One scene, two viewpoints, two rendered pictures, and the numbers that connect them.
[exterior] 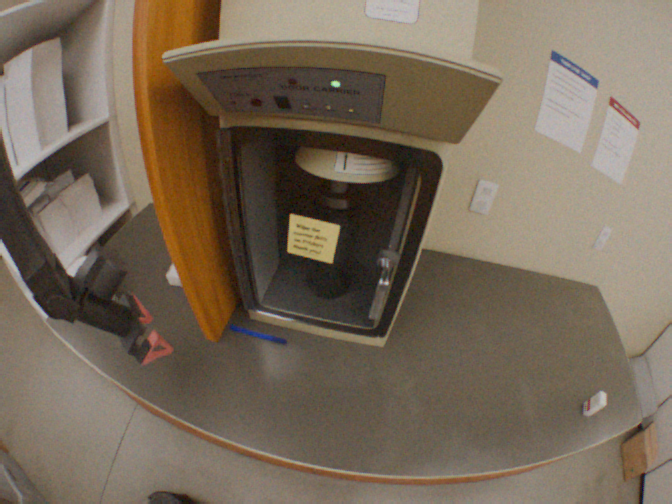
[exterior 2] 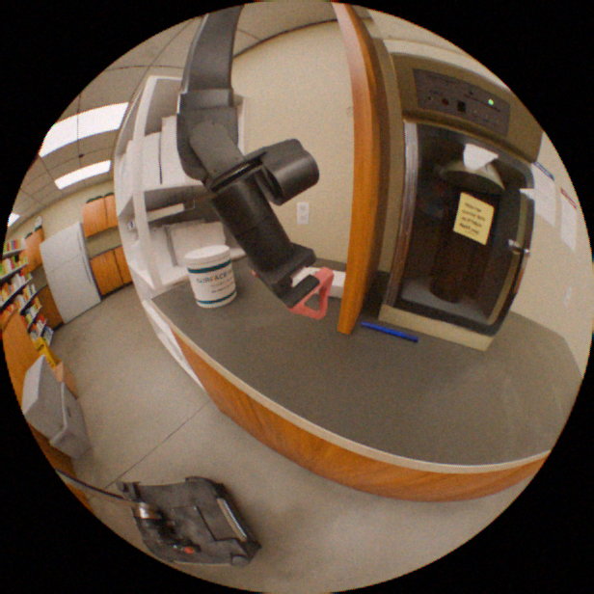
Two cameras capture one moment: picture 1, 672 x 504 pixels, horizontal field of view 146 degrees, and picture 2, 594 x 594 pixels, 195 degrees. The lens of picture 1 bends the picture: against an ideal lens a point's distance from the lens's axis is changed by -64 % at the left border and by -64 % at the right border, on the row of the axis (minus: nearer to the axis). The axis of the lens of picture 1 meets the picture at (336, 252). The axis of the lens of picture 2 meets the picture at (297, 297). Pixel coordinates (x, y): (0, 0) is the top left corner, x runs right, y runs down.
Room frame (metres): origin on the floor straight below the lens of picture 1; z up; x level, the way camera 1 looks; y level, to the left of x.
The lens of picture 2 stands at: (-0.01, 0.23, 1.19)
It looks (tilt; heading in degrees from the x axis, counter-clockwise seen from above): 29 degrees down; 25
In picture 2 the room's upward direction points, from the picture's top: straight up
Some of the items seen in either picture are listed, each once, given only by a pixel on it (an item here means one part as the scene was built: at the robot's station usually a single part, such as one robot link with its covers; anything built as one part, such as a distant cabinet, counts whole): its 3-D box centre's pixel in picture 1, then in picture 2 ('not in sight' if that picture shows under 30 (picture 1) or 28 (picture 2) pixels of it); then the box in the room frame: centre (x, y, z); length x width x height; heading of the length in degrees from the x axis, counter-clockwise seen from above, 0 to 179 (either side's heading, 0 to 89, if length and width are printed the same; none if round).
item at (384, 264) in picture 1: (379, 290); (517, 268); (0.30, -0.08, 1.17); 0.05 x 0.03 x 0.10; 173
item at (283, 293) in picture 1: (318, 254); (474, 235); (0.34, 0.03, 1.19); 0.30 x 0.01 x 0.40; 83
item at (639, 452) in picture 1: (640, 451); not in sight; (-0.47, -2.64, 0.14); 0.41 x 0.33 x 0.29; 0
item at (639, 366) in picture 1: (633, 394); not in sight; (0.12, -2.67, 0.17); 0.60 x 0.42 x 0.33; 172
